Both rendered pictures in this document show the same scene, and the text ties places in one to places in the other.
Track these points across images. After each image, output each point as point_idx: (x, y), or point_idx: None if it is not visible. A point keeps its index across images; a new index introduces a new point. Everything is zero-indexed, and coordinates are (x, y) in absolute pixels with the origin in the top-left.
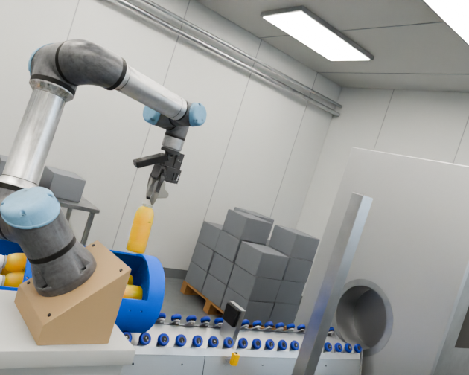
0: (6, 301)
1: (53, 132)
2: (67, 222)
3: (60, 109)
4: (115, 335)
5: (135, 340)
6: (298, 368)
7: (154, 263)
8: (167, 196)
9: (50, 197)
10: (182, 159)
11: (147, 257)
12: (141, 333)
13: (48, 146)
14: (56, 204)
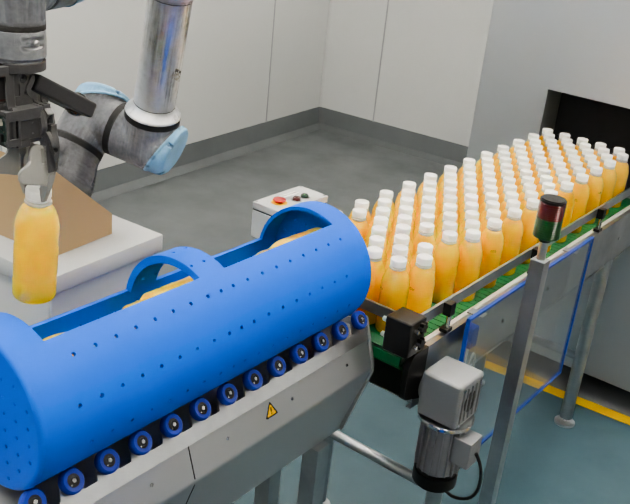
0: (118, 231)
1: (142, 37)
2: (64, 113)
3: (146, 4)
4: None
5: None
6: None
7: None
8: None
9: (80, 84)
10: None
11: (5, 318)
12: None
13: (139, 56)
14: (75, 91)
